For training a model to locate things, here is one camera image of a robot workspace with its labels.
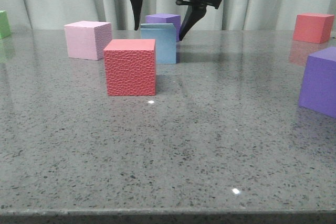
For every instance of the red textured foam cube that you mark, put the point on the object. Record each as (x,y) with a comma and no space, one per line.
(130,66)

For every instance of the pink foam cube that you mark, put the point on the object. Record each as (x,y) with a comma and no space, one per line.
(87,39)

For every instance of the green foam cube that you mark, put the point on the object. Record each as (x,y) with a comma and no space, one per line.
(5,30)

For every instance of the purple foam cube near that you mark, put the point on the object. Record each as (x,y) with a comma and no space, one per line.
(318,85)

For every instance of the red foam cube far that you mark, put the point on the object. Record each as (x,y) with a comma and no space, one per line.
(313,27)

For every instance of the light blue foam cube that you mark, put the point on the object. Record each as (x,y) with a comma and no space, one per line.
(165,41)

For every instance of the purple foam cube far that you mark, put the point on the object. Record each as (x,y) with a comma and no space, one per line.
(166,18)

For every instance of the purple foam cube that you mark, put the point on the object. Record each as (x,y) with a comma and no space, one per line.
(166,18)
(318,85)

